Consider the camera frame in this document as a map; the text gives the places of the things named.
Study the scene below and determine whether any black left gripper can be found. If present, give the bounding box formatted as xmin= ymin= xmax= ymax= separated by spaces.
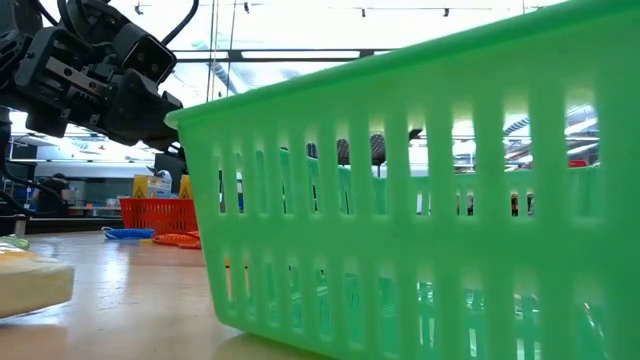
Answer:
xmin=13 ymin=24 xmax=185 ymax=152

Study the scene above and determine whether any green white crayon pack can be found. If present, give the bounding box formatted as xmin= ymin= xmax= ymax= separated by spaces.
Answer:
xmin=131 ymin=173 xmax=175 ymax=200

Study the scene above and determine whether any red plastic basket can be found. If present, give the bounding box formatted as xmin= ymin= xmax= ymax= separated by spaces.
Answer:
xmin=118 ymin=196 xmax=200 ymax=236

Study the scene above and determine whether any blue coil ring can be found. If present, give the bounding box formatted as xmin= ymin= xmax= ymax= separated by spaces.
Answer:
xmin=100 ymin=226 xmax=158 ymax=242

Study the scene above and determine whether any green coil ring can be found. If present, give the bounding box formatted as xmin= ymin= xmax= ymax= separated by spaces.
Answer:
xmin=0 ymin=234 xmax=32 ymax=252

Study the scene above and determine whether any green plastic basket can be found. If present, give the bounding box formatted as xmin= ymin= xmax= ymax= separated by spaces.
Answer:
xmin=163 ymin=0 xmax=640 ymax=360

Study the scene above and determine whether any person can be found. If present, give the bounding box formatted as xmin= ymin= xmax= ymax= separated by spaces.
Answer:
xmin=35 ymin=172 xmax=72 ymax=217

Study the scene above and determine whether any black ceiling beam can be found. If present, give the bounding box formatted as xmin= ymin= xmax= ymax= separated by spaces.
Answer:
xmin=172 ymin=47 xmax=399 ymax=65

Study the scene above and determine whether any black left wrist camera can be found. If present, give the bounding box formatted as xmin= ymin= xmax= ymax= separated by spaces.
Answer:
xmin=110 ymin=21 xmax=179 ymax=87

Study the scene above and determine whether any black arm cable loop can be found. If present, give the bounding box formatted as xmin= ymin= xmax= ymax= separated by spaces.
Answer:
xmin=0 ymin=112 xmax=69 ymax=217

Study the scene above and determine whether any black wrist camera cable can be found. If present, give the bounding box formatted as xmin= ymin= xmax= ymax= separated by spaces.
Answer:
xmin=158 ymin=0 xmax=201 ymax=47

